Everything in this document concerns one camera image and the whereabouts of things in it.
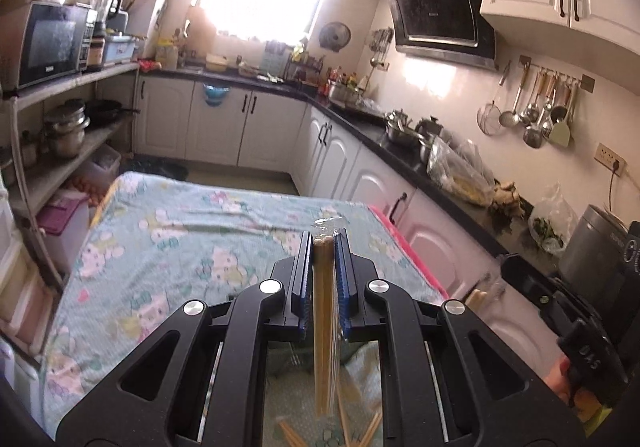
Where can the right hand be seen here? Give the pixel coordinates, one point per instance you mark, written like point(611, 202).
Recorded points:
point(559, 381)

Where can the grey rice cooker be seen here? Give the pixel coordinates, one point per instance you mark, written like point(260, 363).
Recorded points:
point(593, 251)

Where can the clear plastic food bag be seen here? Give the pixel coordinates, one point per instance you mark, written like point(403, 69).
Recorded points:
point(459, 170)

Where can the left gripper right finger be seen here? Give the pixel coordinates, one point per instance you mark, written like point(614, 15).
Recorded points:
point(353, 274)

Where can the black microwave oven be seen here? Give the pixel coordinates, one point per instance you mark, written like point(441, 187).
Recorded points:
point(40, 41)

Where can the white lower cabinets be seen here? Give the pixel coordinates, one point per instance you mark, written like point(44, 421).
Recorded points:
point(270, 132)

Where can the black range hood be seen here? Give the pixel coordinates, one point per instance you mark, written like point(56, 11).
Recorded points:
point(447, 30)

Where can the chopsticks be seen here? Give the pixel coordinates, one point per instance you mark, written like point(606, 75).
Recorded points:
point(291, 436)
point(365, 439)

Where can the hanging utensil rack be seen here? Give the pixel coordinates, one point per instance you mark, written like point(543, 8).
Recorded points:
point(543, 106)

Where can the wooden chopstick pair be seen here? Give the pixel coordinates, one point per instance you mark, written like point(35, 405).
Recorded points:
point(326, 318)

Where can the black blender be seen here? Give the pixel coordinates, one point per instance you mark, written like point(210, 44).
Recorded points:
point(105, 10)

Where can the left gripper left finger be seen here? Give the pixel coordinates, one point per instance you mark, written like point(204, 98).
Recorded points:
point(295, 274)

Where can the stacked steel pots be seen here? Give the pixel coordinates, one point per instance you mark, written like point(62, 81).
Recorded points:
point(65, 127)

